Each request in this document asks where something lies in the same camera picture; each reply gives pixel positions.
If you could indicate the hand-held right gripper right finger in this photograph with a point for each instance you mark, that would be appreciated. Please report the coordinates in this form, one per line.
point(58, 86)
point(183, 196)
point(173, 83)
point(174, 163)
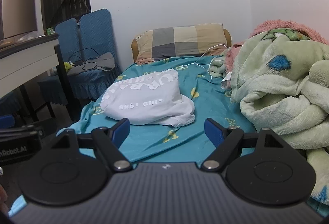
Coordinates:
point(213, 131)

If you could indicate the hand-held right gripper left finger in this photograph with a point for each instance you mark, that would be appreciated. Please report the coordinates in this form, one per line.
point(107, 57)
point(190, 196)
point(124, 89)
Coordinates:
point(121, 130)

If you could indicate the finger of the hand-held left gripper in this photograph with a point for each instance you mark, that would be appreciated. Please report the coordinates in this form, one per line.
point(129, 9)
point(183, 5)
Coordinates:
point(6, 121)

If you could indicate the white printed T-shirt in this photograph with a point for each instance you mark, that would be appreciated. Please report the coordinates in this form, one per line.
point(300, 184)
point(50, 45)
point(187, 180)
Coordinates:
point(144, 100)

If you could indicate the teal patterned bedsheet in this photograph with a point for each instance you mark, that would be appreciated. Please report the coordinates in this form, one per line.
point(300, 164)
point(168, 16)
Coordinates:
point(180, 136)

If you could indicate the white paper tag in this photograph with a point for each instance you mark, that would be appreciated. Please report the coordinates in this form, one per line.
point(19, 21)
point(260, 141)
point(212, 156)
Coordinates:
point(227, 78)

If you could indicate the grey cloth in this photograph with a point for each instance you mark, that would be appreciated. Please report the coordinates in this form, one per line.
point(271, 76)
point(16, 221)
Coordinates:
point(106, 61)

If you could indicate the green fleece blanket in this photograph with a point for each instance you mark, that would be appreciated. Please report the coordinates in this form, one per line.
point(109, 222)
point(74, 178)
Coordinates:
point(272, 85)

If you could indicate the yellow-green plush toy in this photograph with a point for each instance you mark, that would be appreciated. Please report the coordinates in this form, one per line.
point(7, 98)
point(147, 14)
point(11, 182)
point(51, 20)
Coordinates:
point(68, 66)

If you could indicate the clear plastic bag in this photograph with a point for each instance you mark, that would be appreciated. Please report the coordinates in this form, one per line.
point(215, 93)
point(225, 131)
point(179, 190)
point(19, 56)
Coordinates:
point(23, 37)

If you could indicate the plaid pillow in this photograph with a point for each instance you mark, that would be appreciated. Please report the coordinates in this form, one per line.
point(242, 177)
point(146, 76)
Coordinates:
point(177, 41)

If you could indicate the small green box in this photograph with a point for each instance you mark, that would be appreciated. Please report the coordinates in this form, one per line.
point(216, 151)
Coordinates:
point(50, 30)

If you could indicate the blue covered chair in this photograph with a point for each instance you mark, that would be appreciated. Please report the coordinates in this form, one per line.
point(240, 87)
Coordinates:
point(96, 31)
point(66, 39)

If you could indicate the beige refrigerator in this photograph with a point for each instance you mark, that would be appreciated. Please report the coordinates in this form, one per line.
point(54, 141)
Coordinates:
point(19, 8)

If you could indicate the pink fleece blanket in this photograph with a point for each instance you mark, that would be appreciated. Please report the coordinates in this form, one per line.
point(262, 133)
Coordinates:
point(272, 25)

